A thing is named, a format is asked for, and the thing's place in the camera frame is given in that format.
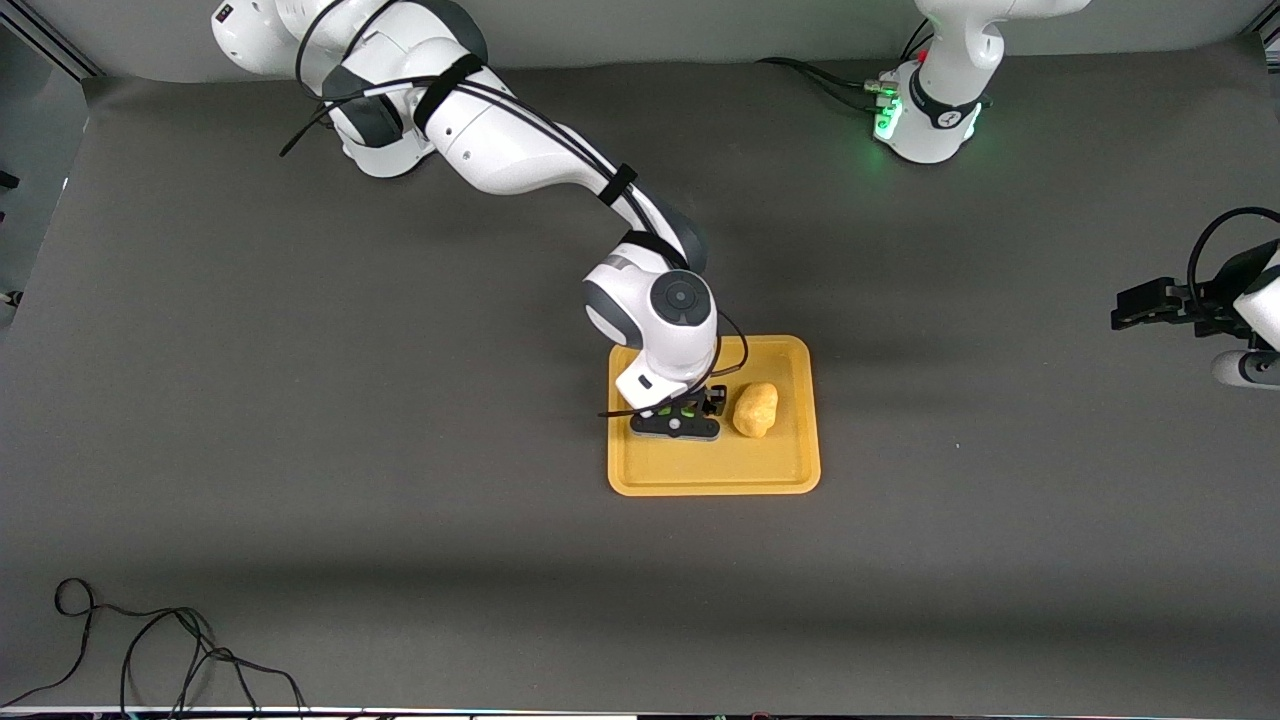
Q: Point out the yellow-brown potato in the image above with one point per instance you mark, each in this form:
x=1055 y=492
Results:
x=755 y=410

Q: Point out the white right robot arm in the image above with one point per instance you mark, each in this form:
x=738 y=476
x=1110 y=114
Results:
x=520 y=150

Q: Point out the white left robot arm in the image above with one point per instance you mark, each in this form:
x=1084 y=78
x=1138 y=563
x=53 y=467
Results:
x=935 y=130

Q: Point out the yellow plastic tray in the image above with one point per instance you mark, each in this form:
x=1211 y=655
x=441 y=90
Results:
x=770 y=460

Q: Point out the dark grey table mat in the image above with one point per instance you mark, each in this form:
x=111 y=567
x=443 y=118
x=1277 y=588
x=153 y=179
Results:
x=640 y=560

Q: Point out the aluminium frame rail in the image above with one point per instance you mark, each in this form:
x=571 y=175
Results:
x=1265 y=35
x=55 y=50

